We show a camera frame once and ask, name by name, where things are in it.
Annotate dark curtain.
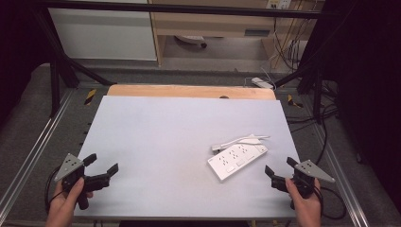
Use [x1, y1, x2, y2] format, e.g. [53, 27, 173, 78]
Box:
[310, 0, 401, 209]
[0, 0, 55, 122]

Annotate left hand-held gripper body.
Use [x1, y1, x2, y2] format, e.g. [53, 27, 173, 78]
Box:
[54, 153, 110, 211]

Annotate black floor cables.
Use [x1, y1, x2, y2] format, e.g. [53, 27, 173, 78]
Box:
[285, 79, 340, 166]

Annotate white wall socket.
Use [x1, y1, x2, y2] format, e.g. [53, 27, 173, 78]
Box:
[266, 0, 293, 10]

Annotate white floor power strip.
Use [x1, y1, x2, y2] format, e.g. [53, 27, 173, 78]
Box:
[251, 77, 275, 91]

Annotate aluminium rail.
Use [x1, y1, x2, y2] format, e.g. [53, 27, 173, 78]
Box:
[310, 123, 371, 227]
[0, 89, 76, 216]

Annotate office chair base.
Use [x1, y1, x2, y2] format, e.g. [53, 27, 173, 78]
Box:
[174, 34, 208, 49]

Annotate white cabinet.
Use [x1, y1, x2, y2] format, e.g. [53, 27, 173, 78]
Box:
[47, 7, 158, 61]

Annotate wooden board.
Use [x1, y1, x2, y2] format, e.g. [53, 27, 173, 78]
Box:
[106, 83, 277, 101]

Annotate hanging cable bundle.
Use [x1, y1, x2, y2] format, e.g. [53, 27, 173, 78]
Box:
[271, 13, 305, 71]

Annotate person's right hand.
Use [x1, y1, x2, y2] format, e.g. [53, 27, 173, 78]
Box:
[285, 177, 323, 227]

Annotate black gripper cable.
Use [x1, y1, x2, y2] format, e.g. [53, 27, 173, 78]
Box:
[315, 185, 347, 221]
[44, 166, 64, 216]

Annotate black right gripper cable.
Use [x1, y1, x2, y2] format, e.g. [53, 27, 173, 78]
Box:
[315, 185, 347, 221]

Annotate person's left hand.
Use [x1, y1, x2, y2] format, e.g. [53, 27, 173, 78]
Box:
[44, 177, 95, 227]

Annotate yellow black tape strip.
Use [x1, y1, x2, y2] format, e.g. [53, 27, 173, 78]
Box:
[83, 88, 97, 106]
[287, 94, 304, 109]

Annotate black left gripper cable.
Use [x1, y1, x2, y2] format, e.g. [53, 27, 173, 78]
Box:
[44, 166, 64, 216]

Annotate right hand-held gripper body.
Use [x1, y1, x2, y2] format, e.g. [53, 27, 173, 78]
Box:
[270, 159, 337, 211]

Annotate wooden desk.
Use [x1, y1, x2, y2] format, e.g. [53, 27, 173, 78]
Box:
[148, 0, 326, 66]

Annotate white power cord with plug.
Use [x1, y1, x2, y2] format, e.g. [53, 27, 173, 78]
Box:
[210, 133, 271, 152]

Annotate black metal frame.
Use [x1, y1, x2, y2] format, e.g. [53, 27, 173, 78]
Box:
[31, 0, 336, 125]

